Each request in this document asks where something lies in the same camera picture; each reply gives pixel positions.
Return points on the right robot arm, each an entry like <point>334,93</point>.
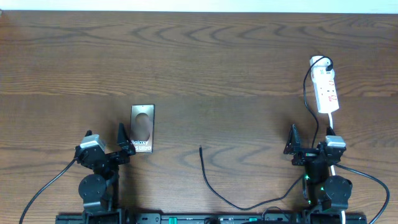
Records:
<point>328,194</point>

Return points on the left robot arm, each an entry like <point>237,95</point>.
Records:
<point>100,190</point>

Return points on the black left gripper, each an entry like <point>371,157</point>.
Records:
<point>128,150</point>

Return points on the rose gold Galaxy smartphone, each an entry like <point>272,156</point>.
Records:
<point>142,127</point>

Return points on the white power strip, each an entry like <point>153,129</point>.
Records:
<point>322,75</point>

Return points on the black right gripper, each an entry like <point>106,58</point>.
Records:
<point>293,147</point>

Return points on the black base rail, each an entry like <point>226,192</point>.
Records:
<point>155,218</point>

